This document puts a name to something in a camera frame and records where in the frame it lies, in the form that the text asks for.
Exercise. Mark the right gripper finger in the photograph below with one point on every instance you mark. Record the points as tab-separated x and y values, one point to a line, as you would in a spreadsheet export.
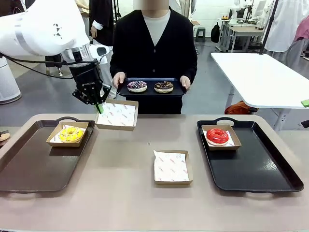
306	123
305	103

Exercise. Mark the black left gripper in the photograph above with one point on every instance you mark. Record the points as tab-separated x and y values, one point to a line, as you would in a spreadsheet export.
87	77

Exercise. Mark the kraft paper food box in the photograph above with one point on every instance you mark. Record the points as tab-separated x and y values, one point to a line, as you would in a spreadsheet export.
173	183
223	147
65	144
116	128

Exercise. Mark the dark donut colourful sprinkles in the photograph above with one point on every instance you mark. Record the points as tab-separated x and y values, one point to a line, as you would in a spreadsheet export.
137	89

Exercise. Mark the small black serving tray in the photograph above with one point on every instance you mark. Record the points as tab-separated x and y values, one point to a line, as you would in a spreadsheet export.
149	93

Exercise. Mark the yellow sprinkled donut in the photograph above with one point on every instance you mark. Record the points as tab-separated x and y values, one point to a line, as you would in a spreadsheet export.
65	138

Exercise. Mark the chocolate nut donut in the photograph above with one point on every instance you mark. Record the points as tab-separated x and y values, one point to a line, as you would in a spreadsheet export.
163	90

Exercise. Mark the red glazed donut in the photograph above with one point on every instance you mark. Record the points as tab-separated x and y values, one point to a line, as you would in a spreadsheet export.
212	139

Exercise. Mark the person's right forearm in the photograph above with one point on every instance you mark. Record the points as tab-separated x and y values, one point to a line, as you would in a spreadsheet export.
117	64

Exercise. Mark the person's left forearm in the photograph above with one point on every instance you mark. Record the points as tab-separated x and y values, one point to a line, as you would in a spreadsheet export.
189	65

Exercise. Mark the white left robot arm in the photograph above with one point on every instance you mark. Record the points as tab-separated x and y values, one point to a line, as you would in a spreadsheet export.
36	29

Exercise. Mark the large black plastic tray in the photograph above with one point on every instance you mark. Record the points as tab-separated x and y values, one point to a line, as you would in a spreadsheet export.
248	166

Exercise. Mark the large brown plastic tray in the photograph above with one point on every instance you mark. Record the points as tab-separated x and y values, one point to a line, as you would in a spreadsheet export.
36	166

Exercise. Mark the person's right hand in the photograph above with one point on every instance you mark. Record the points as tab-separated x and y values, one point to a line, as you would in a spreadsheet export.
118	78

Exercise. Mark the person's left hand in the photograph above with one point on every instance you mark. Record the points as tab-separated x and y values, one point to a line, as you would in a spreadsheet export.
185	81

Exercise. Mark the grey hanging garment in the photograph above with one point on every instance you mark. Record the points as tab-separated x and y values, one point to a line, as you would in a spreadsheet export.
295	54

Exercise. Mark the large white table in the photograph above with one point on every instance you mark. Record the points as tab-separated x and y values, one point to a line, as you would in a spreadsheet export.
260	77

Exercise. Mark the orange bag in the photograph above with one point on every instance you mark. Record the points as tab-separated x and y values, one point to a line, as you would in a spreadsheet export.
239	108

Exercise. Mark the pink hanging garment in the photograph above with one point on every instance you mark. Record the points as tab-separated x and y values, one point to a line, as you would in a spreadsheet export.
303	29

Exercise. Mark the white hanging garment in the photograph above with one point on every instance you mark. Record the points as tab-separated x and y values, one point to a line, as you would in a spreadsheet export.
285	24

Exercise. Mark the person in black top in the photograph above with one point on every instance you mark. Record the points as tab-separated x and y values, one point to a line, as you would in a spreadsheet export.
166	48

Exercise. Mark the black slanted pole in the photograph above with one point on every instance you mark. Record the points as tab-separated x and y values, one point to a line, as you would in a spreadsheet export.
268	26

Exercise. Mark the wood top desk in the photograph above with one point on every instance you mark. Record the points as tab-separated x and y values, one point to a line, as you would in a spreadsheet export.
243	29

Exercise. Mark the tan rounded object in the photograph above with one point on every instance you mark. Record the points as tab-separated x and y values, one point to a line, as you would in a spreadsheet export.
4	136

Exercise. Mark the black backpack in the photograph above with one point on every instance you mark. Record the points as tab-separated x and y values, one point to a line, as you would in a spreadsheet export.
215	33

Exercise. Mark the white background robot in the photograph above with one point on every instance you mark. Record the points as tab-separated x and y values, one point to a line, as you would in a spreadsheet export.
237	7

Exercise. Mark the grey plastic stool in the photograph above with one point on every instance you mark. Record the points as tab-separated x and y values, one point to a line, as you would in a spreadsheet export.
200	33

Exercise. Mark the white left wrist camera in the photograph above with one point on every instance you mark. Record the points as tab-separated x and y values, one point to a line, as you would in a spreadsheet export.
100	51

